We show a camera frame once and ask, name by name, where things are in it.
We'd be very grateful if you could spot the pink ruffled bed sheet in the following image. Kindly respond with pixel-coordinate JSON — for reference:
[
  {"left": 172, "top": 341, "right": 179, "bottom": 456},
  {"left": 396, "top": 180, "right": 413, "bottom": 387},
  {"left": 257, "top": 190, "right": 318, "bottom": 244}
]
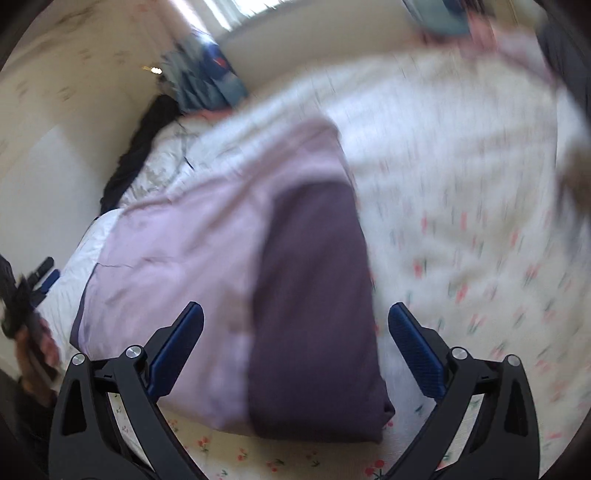
[{"left": 416, "top": 9, "right": 559, "bottom": 88}]

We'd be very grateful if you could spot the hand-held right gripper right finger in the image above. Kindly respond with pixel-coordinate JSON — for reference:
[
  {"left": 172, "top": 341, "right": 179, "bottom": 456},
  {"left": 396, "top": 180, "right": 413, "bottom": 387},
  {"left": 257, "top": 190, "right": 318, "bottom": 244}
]
[{"left": 388, "top": 302, "right": 542, "bottom": 480}]

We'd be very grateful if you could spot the lilac and purple jacket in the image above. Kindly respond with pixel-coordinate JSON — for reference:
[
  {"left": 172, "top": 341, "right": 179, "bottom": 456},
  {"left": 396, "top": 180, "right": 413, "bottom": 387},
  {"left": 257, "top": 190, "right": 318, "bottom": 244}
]
[{"left": 69, "top": 117, "right": 397, "bottom": 444}]

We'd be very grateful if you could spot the window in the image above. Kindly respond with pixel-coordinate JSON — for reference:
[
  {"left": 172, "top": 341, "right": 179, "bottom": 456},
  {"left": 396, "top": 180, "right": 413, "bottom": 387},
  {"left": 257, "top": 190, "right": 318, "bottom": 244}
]
[{"left": 185, "top": 0, "right": 287, "bottom": 28}]

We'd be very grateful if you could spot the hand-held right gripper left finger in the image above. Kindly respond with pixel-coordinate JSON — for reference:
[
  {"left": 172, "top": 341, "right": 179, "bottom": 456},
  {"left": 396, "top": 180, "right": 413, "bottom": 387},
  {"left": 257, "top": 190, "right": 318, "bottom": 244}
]
[{"left": 48, "top": 301, "right": 206, "bottom": 480}]

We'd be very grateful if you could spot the black clothing pile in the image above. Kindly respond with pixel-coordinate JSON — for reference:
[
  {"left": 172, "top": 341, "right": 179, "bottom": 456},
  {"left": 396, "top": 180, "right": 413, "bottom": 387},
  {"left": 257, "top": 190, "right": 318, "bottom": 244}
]
[{"left": 99, "top": 92, "right": 183, "bottom": 215}]

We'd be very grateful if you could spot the person's left forearm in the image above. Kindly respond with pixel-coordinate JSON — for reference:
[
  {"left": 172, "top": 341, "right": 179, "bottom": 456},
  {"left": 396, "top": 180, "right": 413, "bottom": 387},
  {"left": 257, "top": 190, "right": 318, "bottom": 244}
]
[{"left": 14, "top": 378, "right": 58, "bottom": 462}]

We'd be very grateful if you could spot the dark grey cloth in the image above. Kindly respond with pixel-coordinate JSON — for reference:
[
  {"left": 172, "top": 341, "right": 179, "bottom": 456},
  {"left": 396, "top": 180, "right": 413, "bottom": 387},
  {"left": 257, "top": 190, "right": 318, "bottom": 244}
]
[{"left": 538, "top": 4, "right": 589, "bottom": 93}]

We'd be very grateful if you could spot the white striped quilt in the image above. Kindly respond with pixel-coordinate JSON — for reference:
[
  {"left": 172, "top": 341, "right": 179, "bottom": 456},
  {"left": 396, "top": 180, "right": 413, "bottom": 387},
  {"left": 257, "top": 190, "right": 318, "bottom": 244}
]
[{"left": 46, "top": 46, "right": 568, "bottom": 333}]

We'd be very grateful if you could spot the cherry print bed sheet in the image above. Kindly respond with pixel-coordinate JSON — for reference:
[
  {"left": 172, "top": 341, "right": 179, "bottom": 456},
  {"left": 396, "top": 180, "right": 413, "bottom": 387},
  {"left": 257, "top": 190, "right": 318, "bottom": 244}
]
[{"left": 106, "top": 152, "right": 587, "bottom": 480}]

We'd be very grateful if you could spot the person's left hand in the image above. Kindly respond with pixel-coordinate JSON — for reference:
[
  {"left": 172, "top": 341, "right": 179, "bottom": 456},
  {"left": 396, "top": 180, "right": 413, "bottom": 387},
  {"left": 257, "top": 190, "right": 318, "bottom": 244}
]
[{"left": 15, "top": 315, "right": 62, "bottom": 385}]

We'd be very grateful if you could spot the blue patterned curtain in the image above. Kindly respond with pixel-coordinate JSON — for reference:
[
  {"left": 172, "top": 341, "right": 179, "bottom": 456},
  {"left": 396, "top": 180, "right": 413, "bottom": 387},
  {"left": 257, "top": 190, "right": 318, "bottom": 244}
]
[{"left": 159, "top": 39, "right": 250, "bottom": 112}]

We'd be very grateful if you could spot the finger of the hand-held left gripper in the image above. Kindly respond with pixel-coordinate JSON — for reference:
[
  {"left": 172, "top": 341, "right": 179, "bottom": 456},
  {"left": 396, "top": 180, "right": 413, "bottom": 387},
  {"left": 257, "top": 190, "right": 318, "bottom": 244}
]
[
  {"left": 36, "top": 269, "right": 62, "bottom": 302},
  {"left": 27, "top": 257, "right": 55, "bottom": 288}
]

